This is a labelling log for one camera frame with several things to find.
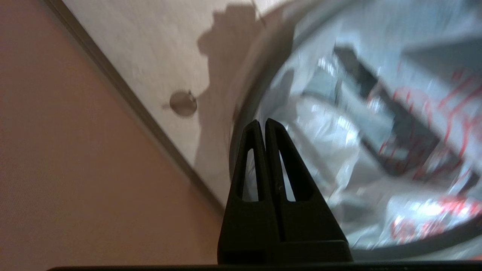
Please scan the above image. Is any new white red-print plastic bag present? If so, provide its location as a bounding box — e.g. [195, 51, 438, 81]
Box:
[245, 0, 482, 251]

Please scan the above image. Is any grey bin retaining ring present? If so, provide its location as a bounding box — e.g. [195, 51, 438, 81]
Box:
[228, 0, 482, 261]

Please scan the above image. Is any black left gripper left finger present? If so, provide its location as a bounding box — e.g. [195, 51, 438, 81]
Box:
[218, 120, 281, 264]

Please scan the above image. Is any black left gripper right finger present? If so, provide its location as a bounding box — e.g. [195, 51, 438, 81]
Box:
[265, 118, 354, 263]

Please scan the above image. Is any round metal floor drain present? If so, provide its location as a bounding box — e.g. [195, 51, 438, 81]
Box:
[162, 90, 198, 117]

